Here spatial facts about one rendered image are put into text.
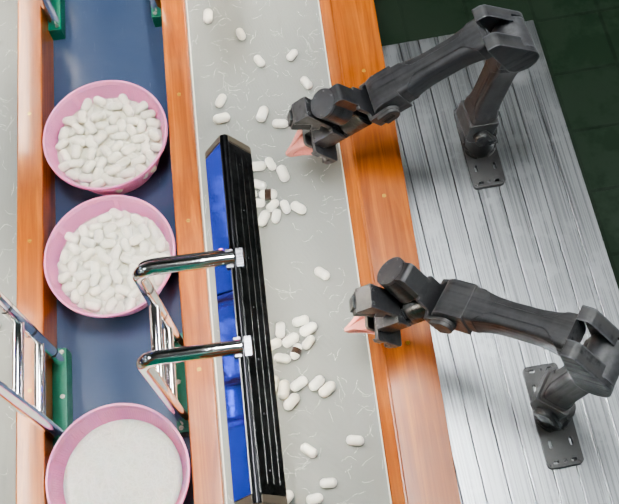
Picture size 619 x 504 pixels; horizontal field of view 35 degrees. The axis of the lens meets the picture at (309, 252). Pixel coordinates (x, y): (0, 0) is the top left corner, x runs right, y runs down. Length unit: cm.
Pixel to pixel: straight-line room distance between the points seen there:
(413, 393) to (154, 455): 50
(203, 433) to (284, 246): 41
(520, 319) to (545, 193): 61
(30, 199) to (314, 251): 60
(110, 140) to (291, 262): 50
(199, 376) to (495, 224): 69
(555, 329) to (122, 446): 84
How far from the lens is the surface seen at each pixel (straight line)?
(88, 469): 191
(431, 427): 183
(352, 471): 184
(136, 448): 191
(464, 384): 196
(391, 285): 164
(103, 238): 205
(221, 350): 151
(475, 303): 161
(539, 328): 156
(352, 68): 214
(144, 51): 234
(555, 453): 194
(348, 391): 187
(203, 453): 184
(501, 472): 193
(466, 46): 178
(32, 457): 192
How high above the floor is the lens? 255
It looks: 67 degrees down
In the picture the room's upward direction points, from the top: 8 degrees counter-clockwise
